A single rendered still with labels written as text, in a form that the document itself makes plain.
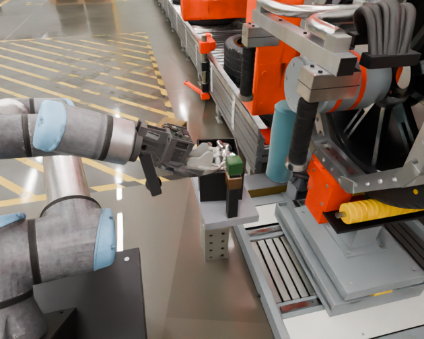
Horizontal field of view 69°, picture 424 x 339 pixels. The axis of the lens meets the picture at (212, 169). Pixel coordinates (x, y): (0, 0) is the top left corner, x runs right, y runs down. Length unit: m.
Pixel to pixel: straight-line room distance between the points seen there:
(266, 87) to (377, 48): 0.77
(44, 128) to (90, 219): 0.29
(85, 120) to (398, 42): 0.53
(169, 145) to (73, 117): 0.18
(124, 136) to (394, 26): 0.49
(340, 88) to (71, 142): 0.47
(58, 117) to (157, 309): 0.90
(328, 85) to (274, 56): 0.72
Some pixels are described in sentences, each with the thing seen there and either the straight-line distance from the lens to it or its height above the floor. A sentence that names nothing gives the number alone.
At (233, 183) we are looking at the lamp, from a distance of 0.84.
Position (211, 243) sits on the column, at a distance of 1.32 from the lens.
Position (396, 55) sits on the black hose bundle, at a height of 0.98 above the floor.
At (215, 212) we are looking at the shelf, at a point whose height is 0.45.
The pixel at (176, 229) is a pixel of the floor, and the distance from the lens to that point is 1.53.
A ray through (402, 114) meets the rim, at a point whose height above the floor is 0.79.
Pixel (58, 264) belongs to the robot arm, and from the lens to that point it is 0.79.
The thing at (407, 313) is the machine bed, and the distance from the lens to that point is 1.37.
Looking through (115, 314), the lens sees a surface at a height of 0.30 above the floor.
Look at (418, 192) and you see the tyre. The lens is 0.84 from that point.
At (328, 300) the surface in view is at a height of 0.15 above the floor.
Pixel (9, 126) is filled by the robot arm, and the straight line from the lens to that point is 0.71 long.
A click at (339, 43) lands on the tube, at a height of 0.99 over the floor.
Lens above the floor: 1.13
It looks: 37 degrees down
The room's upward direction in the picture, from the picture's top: straight up
